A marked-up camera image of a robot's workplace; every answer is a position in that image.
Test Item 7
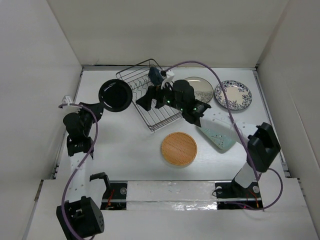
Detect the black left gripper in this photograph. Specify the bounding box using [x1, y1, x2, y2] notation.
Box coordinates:
[74, 102, 104, 137]

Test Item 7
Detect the light green rectangular plate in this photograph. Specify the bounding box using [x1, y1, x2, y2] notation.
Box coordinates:
[195, 126, 236, 154]

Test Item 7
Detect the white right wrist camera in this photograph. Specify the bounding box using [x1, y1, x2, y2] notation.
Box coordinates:
[160, 70, 175, 89]

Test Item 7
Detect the silver foil covered bar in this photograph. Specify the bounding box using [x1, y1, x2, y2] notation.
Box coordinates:
[126, 181, 218, 211]

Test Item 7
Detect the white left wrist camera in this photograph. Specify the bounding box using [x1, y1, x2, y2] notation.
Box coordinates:
[61, 95, 74, 106]

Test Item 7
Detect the dark blue shell plate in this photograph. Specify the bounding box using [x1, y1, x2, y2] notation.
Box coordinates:
[148, 66, 164, 86]

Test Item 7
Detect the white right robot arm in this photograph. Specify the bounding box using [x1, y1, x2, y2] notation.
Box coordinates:
[136, 79, 281, 198]

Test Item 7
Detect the blue floral round plate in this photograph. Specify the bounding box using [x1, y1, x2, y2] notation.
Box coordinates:
[214, 80, 253, 111]

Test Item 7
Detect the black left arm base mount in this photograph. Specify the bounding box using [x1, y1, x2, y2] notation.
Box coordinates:
[97, 181, 128, 211]

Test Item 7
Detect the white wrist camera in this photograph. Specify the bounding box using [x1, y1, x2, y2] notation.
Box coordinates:
[61, 95, 74, 106]
[160, 70, 175, 89]

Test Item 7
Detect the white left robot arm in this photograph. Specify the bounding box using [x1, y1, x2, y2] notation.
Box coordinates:
[56, 99, 112, 240]

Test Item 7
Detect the beige tree pattern plate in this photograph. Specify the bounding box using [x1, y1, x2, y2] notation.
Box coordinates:
[185, 76, 214, 104]

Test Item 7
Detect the grey wire dish rack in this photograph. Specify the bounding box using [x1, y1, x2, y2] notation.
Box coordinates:
[116, 58, 182, 132]

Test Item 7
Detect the orange woven round plate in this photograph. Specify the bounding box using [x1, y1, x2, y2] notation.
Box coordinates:
[161, 132, 198, 167]

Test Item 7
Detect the glossy black round plate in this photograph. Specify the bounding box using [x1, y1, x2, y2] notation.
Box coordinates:
[98, 79, 133, 113]

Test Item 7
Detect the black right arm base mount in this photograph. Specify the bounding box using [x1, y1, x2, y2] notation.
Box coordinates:
[212, 182, 264, 210]

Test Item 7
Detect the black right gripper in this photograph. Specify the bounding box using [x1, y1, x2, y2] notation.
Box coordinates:
[136, 79, 186, 112]

